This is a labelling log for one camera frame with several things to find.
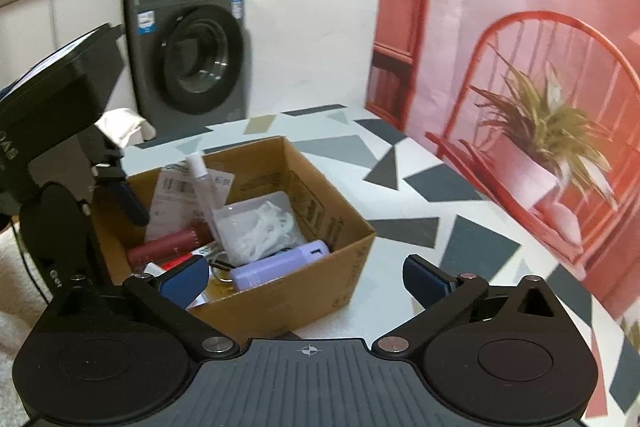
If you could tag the white shipping label paper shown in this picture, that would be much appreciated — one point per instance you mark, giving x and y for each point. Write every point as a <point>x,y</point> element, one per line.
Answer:
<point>172,192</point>

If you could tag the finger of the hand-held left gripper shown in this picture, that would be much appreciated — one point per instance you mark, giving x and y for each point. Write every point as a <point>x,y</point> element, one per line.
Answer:
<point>132,204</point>

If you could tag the brown cardboard box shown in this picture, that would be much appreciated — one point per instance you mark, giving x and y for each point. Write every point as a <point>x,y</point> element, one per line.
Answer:
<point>310,277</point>

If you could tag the white crumpled towel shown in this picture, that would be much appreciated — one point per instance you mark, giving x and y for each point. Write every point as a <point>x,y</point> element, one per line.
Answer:
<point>122,124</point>

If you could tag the purple plastic case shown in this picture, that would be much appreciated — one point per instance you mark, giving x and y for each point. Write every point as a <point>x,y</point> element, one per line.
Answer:
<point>280,264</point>

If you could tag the pink room wall backdrop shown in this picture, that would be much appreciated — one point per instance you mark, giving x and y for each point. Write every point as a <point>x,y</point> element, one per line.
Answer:
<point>525,57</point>

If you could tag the small white tube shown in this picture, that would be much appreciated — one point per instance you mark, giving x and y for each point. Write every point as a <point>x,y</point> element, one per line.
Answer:
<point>200,192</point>

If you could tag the white fluffy cloth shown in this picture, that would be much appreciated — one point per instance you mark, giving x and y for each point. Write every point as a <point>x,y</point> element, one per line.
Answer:
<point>20,317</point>

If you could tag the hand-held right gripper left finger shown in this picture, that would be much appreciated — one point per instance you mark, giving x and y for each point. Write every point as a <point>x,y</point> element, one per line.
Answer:
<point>186,281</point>

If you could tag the dark red lipstick tube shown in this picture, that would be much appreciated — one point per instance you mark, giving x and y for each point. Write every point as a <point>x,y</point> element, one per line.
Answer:
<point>165,246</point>

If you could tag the white marker with red cap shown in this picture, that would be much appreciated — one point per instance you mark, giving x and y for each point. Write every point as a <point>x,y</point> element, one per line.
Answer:
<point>172,263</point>

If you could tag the grey washing machine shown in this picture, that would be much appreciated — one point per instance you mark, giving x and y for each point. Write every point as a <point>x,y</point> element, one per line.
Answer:
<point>190,47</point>

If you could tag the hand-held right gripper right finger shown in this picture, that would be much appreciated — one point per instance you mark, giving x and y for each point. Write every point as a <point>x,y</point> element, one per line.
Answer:
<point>425,282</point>

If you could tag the clear bag of floss picks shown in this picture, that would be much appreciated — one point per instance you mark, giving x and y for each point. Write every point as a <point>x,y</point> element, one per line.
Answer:
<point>257,227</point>

